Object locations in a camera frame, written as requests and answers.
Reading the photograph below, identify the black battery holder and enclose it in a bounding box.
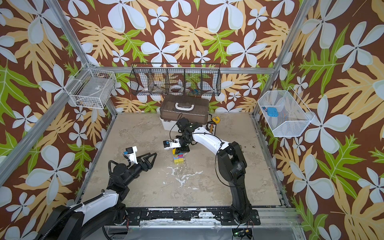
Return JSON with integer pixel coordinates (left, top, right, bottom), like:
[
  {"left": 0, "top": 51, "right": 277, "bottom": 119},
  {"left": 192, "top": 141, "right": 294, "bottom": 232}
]
[{"left": 207, "top": 122, "right": 217, "bottom": 135}]

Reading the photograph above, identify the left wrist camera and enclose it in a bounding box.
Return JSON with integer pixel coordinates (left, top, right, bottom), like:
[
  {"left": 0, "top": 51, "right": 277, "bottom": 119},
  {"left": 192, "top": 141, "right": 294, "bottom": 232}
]
[{"left": 123, "top": 146, "right": 138, "bottom": 164}]

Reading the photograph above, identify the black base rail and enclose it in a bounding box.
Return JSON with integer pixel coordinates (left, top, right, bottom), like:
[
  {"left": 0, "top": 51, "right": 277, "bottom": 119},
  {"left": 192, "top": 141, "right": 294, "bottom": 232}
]
[{"left": 110, "top": 206, "right": 261, "bottom": 227}]

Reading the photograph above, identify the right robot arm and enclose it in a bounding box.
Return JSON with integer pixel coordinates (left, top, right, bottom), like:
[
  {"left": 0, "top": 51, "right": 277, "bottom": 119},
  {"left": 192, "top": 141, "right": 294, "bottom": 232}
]
[{"left": 171, "top": 118, "right": 256, "bottom": 224}]

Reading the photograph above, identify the white wire basket left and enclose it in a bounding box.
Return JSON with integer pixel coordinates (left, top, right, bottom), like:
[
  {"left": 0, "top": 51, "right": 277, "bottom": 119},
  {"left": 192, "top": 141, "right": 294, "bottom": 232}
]
[{"left": 68, "top": 68, "right": 117, "bottom": 109}]

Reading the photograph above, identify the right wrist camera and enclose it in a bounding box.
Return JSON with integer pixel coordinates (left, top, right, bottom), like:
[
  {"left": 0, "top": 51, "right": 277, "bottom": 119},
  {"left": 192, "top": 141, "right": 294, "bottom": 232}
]
[{"left": 163, "top": 139, "right": 181, "bottom": 150}]

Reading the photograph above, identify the black wire basket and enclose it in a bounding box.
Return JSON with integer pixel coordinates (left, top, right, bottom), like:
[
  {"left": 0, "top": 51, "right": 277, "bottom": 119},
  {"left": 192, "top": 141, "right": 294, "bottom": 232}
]
[{"left": 128, "top": 63, "right": 222, "bottom": 97}]

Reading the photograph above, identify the blue object in basket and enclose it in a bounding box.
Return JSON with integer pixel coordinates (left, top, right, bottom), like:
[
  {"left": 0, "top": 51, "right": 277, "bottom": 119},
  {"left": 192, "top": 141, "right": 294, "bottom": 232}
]
[{"left": 267, "top": 107, "right": 279, "bottom": 118}]

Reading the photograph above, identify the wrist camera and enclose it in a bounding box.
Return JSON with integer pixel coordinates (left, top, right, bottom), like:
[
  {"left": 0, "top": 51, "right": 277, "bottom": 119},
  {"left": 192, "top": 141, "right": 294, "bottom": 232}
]
[
  {"left": 163, "top": 139, "right": 181, "bottom": 150},
  {"left": 123, "top": 146, "right": 138, "bottom": 164}
]

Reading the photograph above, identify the white mesh basket right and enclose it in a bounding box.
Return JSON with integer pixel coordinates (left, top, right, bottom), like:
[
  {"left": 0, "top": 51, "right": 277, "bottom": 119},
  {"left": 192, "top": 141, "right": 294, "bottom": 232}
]
[{"left": 258, "top": 90, "right": 315, "bottom": 138}]

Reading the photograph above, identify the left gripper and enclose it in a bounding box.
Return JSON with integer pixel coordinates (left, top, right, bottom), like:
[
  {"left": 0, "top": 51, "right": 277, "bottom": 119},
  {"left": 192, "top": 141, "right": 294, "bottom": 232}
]
[{"left": 123, "top": 151, "right": 156, "bottom": 188}]

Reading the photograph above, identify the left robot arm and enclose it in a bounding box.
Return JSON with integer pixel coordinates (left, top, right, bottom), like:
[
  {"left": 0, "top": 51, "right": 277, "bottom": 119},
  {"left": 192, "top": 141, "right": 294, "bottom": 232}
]
[{"left": 35, "top": 147, "right": 157, "bottom": 240}]

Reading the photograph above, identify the brown lid storage box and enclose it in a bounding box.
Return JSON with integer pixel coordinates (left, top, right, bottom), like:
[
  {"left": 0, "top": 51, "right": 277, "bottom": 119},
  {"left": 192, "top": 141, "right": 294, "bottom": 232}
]
[{"left": 160, "top": 95, "right": 209, "bottom": 132}]

